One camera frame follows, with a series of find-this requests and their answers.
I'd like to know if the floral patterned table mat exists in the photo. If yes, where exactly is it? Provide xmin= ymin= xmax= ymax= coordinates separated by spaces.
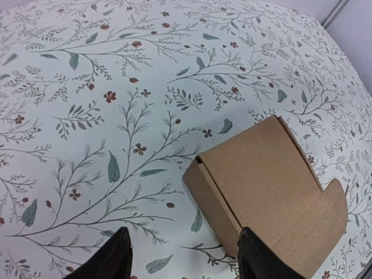
xmin=1 ymin=1 xmax=371 ymax=278

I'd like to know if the brown cardboard box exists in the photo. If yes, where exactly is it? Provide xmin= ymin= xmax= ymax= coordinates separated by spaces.
xmin=183 ymin=116 xmax=348 ymax=278

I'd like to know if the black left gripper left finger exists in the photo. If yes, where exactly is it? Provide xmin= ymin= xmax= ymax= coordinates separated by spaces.
xmin=65 ymin=227 xmax=133 ymax=279

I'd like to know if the right aluminium corner post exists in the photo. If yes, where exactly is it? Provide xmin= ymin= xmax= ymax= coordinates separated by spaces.
xmin=320 ymin=0 xmax=350 ymax=29

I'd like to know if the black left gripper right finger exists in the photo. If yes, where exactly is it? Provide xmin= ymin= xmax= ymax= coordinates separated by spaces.
xmin=238 ymin=227 xmax=304 ymax=279

